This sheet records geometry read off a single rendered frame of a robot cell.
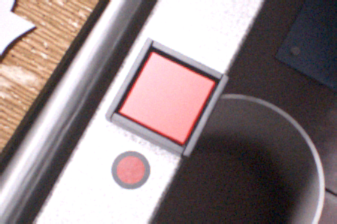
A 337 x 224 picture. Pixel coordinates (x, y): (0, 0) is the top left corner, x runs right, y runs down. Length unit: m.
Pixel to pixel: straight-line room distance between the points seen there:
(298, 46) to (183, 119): 1.05
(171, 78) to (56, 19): 0.11
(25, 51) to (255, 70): 1.04
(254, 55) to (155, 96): 1.03
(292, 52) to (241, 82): 0.13
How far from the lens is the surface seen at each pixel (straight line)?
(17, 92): 0.55
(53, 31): 0.56
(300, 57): 1.56
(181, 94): 0.54
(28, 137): 0.55
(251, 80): 1.54
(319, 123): 1.54
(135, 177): 0.54
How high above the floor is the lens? 1.45
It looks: 75 degrees down
